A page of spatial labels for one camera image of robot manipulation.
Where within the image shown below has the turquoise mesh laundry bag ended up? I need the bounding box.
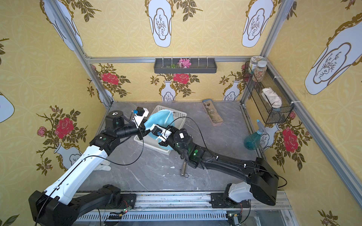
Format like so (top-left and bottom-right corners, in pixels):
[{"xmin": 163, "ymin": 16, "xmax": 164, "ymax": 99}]
[{"xmin": 144, "ymin": 109, "xmax": 174, "ymax": 150}]

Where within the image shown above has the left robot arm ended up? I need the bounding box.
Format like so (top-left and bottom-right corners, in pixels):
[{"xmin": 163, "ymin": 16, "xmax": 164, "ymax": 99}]
[{"xmin": 29, "ymin": 107, "xmax": 149, "ymax": 226}]

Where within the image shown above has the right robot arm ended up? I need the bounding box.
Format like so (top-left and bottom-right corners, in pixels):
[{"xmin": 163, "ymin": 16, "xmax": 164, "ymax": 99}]
[{"xmin": 150, "ymin": 124, "xmax": 279, "ymax": 206}]

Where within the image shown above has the white perforated plastic basket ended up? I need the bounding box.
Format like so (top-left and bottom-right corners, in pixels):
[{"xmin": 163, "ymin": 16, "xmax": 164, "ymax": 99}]
[{"xmin": 134, "ymin": 105, "xmax": 187, "ymax": 155}]

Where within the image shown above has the metal garden trowel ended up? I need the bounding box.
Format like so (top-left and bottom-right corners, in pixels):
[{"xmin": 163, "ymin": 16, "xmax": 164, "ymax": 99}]
[{"xmin": 181, "ymin": 161, "xmax": 189, "ymax": 178}]

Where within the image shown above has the pink artificial flower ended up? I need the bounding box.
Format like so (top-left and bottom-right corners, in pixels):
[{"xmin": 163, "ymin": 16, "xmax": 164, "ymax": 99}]
[{"xmin": 178, "ymin": 58, "xmax": 192, "ymax": 68}]

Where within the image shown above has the teal spray bottle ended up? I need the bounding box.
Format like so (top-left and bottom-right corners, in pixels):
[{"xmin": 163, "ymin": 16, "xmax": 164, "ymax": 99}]
[{"xmin": 244, "ymin": 120, "xmax": 268, "ymax": 150}]

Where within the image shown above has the crumpled white cloth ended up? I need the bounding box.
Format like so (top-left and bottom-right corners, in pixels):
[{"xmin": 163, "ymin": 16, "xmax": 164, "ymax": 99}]
[{"xmin": 262, "ymin": 88, "xmax": 282, "ymax": 108}]

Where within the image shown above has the glass jar with grains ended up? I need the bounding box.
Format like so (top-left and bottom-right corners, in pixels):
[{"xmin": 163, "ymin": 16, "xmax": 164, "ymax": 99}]
[{"xmin": 252, "ymin": 60, "xmax": 267, "ymax": 82}]

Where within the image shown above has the glass jar white lid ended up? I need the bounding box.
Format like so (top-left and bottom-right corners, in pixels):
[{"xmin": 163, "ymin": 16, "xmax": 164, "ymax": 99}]
[{"xmin": 248, "ymin": 56, "xmax": 265, "ymax": 73}]

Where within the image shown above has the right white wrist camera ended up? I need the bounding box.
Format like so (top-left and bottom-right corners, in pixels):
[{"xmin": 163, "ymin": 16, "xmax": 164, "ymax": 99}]
[{"xmin": 150, "ymin": 124, "xmax": 172, "ymax": 147}]

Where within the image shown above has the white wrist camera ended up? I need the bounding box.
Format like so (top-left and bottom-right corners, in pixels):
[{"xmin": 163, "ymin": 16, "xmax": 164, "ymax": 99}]
[
  {"xmin": 150, "ymin": 124, "xmax": 172, "ymax": 147},
  {"xmin": 132, "ymin": 107, "xmax": 149, "ymax": 128}
]

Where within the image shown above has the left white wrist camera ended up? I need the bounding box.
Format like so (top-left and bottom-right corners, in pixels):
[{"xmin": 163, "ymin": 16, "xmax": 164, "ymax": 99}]
[{"xmin": 132, "ymin": 107, "xmax": 149, "ymax": 128}]

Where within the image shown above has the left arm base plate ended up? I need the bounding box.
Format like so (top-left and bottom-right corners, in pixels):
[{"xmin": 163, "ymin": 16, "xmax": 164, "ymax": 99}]
[{"xmin": 114, "ymin": 193, "xmax": 137, "ymax": 209}]

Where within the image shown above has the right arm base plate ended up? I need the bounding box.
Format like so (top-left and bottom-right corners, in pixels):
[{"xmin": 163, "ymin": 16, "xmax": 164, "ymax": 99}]
[{"xmin": 209, "ymin": 193, "xmax": 251, "ymax": 209}]

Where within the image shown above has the grey wall shelf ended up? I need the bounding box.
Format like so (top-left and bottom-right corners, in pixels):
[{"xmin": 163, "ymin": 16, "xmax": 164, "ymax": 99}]
[{"xmin": 154, "ymin": 57, "xmax": 217, "ymax": 74}]

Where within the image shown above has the black wire wall basket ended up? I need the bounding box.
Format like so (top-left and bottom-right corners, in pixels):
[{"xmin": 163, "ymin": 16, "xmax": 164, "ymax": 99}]
[{"xmin": 240, "ymin": 62, "xmax": 294, "ymax": 124}]

